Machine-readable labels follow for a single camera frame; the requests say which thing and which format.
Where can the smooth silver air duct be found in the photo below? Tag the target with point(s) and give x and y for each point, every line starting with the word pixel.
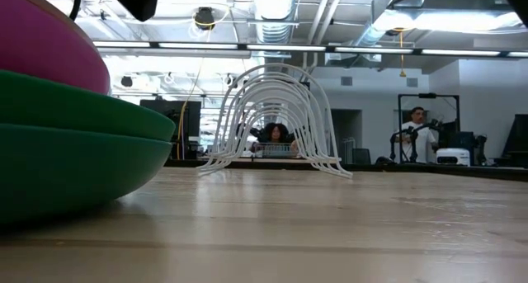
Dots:
pixel 371 33

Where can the black chair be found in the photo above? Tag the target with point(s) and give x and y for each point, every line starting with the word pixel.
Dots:
pixel 361 156

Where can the black metal stand frame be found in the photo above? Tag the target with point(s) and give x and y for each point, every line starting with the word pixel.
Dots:
pixel 427 95

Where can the black monitor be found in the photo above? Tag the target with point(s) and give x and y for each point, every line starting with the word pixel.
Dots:
pixel 458 138
pixel 165 109

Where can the background black robot arm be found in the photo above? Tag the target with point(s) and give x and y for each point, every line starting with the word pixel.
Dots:
pixel 411 131
pixel 480 147

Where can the grey plastic basket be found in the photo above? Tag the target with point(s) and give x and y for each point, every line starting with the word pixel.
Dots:
pixel 274 150

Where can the corrugated silver air duct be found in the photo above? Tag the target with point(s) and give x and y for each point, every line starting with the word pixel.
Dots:
pixel 275 27

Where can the wall air vent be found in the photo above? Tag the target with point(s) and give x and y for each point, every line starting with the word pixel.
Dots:
pixel 346 81
pixel 412 82

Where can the black ceiling device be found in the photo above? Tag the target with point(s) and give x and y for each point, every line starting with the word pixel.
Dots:
pixel 204 18

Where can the black aluminium table frame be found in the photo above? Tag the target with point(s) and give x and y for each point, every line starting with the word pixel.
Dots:
pixel 495 173

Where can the deep green bowl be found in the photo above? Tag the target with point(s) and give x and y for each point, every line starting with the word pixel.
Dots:
pixel 62 171

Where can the black slanted panel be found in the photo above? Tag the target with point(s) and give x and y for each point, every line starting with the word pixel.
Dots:
pixel 517 142

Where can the magenta plate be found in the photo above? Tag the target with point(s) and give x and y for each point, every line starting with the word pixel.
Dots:
pixel 41 39

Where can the ceiling strip light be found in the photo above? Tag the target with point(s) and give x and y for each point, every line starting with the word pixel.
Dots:
pixel 519 54
pixel 286 48
pixel 123 44
pixel 198 45
pixel 460 52
pixel 373 50

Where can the white printer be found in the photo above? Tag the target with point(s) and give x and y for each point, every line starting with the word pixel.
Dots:
pixel 453 157

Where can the person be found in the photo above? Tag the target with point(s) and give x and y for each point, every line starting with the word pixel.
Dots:
pixel 275 132
pixel 420 138

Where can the shallow green plate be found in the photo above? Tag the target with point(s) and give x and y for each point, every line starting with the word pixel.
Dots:
pixel 82 109

